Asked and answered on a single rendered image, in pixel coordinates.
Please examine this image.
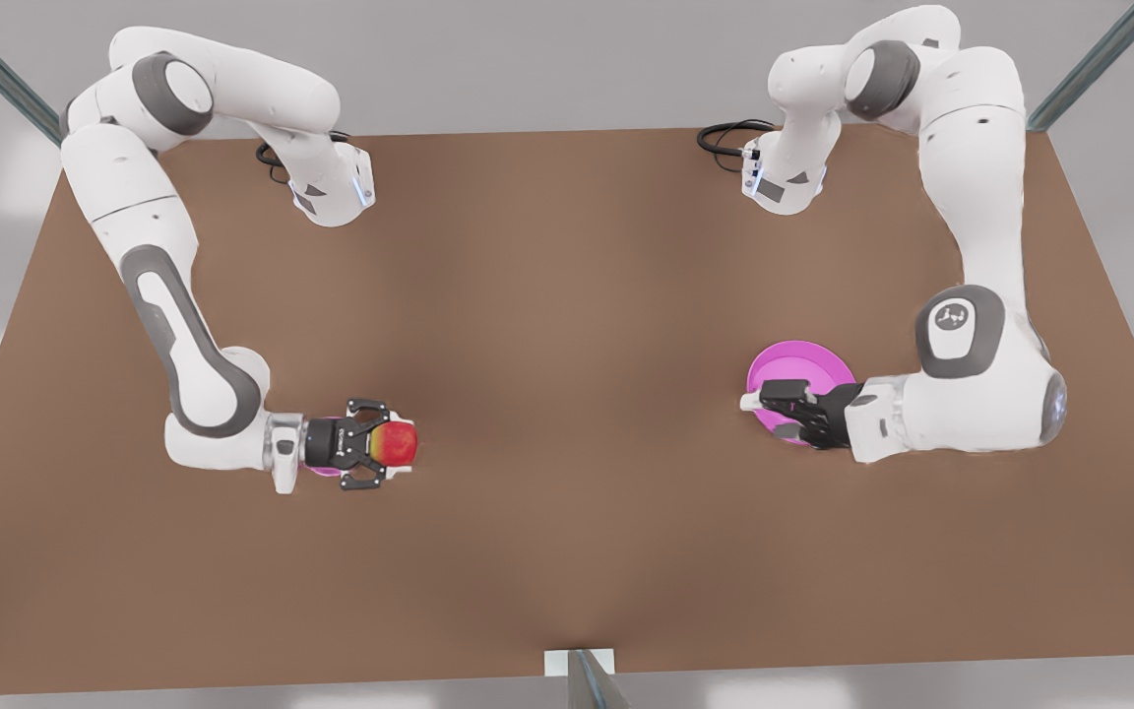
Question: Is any red yellow apple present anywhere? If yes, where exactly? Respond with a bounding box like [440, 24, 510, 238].
[368, 421, 420, 468]

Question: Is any black cable loop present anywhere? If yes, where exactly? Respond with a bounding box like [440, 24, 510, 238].
[696, 119, 777, 175]
[255, 130, 353, 185]

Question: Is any magenta plate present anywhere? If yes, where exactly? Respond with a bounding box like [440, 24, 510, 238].
[746, 341, 857, 447]

